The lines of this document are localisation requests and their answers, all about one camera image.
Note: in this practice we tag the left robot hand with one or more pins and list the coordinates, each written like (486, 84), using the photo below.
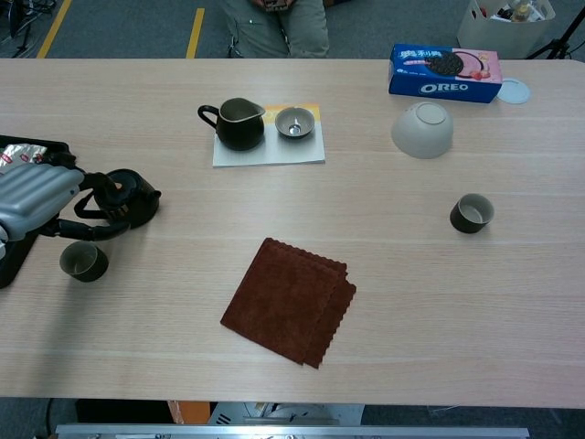
(32, 196)

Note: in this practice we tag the dark cup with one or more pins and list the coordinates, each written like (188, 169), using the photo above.
(91, 273)
(461, 224)

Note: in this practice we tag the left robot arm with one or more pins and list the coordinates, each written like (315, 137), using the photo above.
(2, 244)

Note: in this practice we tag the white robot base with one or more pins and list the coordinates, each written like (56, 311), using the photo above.
(292, 414)

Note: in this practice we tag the silver foil snack pack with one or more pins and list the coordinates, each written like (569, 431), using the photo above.
(18, 155)

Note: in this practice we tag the black tray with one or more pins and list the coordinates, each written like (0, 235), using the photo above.
(13, 270)

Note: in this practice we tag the black equipment stand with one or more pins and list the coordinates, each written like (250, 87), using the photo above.
(16, 18)

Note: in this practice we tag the black pouring pitcher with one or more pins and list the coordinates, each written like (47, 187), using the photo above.
(240, 135)

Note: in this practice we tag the white and orange booklet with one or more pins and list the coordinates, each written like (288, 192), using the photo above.
(274, 154)

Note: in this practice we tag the small grey strainer bowl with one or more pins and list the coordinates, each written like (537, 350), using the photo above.
(285, 122)

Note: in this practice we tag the brown folded cloth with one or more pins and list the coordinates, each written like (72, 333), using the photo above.
(283, 302)

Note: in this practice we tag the seated person in grey trousers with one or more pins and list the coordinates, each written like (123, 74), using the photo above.
(274, 32)

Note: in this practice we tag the upturned white bowl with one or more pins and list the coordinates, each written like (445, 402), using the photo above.
(420, 137)

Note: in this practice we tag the blue Oreo biscuit box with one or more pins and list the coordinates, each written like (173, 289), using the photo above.
(439, 87)

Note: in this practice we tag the white storage bin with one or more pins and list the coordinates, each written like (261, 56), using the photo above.
(493, 36)

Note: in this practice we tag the white round lid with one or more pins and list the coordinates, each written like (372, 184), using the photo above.
(516, 93)

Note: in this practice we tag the black tripod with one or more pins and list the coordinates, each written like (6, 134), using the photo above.
(555, 46)

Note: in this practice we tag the aluminium rail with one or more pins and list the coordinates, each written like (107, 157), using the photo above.
(274, 432)

